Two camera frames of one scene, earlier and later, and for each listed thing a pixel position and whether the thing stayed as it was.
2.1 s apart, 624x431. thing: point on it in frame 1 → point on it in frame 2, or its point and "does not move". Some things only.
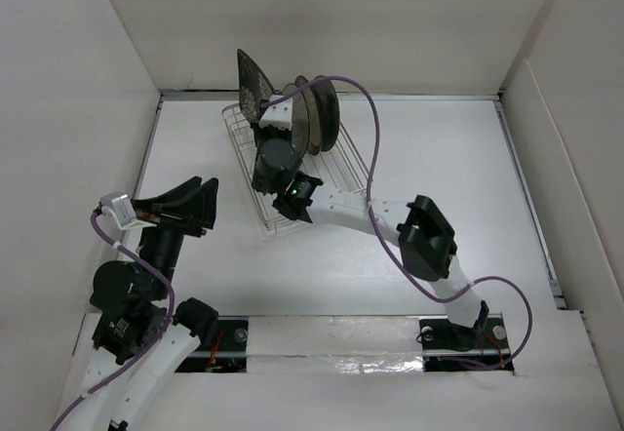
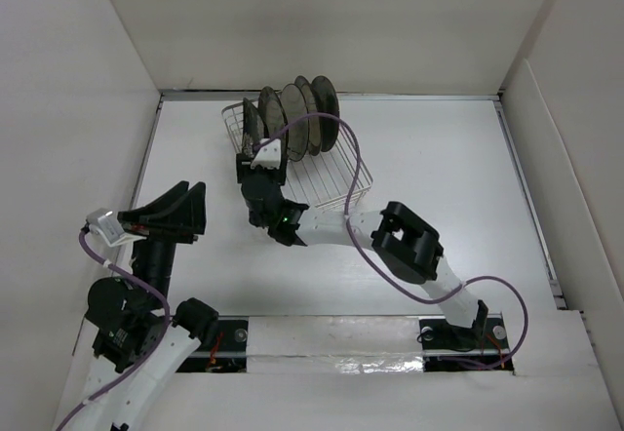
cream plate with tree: [300, 118] does not move
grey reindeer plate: [328, 109] does not move
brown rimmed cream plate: [314, 137] does not move
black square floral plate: [253, 87] → [251, 126]
